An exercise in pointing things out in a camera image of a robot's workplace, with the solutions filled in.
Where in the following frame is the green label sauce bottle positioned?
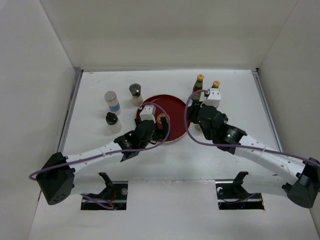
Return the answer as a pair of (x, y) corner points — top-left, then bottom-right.
(191, 74), (204, 101)

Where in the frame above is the black cap spice grinder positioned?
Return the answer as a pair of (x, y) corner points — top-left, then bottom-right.
(105, 112), (122, 134)

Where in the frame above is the yellow cap sauce bottle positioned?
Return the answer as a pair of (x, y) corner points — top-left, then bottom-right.
(212, 80), (221, 89)

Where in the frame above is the grey dome cap shaker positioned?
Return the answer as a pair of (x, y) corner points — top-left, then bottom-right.
(129, 83), (143, 106)

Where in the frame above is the blue label silver cap jar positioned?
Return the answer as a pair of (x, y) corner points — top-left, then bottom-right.
(104, 91), (121, 115)

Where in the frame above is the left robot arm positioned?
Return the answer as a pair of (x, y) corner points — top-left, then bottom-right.
(35, 117), (171, 206)

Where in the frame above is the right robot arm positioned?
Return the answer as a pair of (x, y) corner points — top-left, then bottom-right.
(184, 101), (320, 209)

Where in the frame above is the black cap jar right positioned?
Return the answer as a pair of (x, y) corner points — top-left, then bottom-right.
(194, 124), (202, 133)

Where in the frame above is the round red tray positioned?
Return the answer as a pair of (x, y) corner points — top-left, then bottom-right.
(143, 94), (186, 143)

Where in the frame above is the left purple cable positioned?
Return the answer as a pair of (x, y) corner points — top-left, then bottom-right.
(29, 101), (172, 181)

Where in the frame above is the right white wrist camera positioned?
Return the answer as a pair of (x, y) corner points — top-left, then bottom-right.
(203, 88), (222, 109)

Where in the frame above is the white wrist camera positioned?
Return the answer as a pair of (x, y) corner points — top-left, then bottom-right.
(139, 104), (156, 123)
(203, 88), (222, 109)

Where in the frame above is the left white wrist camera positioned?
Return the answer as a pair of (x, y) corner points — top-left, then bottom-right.
(139, 104), (156, 123)

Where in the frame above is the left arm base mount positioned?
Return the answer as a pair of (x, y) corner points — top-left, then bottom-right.
(80, 172), (129, 211)

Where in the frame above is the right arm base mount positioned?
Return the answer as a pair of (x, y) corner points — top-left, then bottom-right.
(215, 171), (265, 210)

